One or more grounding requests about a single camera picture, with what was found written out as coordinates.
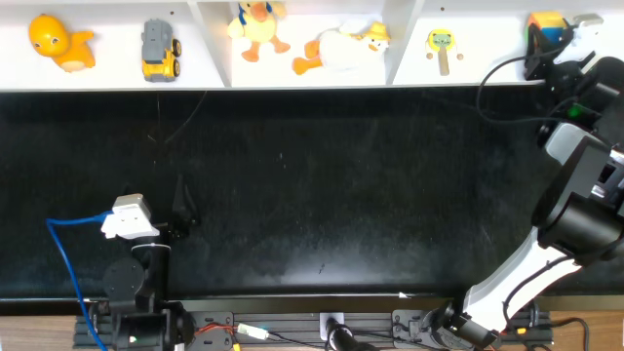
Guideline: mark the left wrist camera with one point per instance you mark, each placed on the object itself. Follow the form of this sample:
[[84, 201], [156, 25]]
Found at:
[[129, 219]]

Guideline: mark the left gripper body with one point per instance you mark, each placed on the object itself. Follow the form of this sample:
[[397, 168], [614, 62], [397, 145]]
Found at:
[[173, 231]]

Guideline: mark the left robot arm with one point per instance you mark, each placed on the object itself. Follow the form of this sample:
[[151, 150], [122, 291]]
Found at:
[[131, 292]]

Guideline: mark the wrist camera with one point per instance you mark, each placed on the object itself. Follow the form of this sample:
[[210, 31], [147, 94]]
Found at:
[[580, 39], [129, 219]]

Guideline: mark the yellow rubber duck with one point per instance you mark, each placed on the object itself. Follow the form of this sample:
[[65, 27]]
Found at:
[[53, 39]]

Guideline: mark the yellow rattle drum toy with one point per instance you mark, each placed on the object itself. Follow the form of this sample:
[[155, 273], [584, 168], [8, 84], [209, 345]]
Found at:
[[442, 44]]

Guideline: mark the white plush duck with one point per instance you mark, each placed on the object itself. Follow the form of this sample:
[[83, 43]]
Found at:
[[346, 51]]

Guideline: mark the white shelf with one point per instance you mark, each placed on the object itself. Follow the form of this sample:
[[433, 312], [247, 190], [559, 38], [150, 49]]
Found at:
[[487, 68]]

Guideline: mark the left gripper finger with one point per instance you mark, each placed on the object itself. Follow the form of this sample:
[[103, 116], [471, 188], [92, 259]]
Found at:
[[185, 212]]

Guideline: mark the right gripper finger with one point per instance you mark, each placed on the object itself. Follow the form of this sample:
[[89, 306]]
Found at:
[[535, 41]]

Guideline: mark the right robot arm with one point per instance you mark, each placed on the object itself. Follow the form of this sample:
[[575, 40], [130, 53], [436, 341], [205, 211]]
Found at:
[[517, 278]]

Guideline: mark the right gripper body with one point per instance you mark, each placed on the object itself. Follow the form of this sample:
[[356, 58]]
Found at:
[[538, 66]]

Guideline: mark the yellow plush duck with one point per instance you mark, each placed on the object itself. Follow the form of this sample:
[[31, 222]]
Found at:
[[258, 29]]

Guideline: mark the grey and yellow toy truck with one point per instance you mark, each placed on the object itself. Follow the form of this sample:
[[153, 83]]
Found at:
[[158, 53]]

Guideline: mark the mounting rail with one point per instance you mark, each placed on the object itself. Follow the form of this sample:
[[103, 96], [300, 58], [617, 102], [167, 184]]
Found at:
[[292, 324]]

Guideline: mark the many-coloured puzzle cube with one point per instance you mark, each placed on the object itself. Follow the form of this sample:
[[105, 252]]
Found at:
[[551, 24]]

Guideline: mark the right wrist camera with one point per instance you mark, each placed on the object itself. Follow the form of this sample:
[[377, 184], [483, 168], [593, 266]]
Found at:
[[580, 39]]

